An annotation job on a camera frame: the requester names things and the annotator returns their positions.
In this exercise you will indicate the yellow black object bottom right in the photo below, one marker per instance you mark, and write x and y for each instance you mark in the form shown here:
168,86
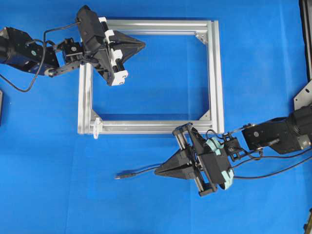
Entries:
308,225

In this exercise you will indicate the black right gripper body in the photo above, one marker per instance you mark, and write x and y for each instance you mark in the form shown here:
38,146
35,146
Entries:
184,135

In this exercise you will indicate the silver aluminium extrusion frame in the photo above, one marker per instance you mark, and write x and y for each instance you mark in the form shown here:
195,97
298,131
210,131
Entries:
207,31

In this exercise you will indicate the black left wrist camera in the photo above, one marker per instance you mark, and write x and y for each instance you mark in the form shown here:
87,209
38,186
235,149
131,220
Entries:
90,28

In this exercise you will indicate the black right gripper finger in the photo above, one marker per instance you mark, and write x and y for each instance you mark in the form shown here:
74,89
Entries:
178,159
181,172

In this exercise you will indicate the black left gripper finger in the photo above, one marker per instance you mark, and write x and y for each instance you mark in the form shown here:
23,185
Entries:
121,38
124,51

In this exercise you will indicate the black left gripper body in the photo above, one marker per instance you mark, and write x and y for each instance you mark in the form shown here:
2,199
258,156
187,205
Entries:
109,58

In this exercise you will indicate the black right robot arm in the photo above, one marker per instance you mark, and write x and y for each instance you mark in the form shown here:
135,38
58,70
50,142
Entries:
283,134

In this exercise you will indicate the black frame post right edge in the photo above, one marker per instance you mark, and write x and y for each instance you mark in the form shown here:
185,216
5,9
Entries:
306,19

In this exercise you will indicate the dark object at left edge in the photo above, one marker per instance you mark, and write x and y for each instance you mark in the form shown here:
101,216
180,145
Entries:
1,104

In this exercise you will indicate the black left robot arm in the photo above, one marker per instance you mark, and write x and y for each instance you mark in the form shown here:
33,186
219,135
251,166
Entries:
45,58

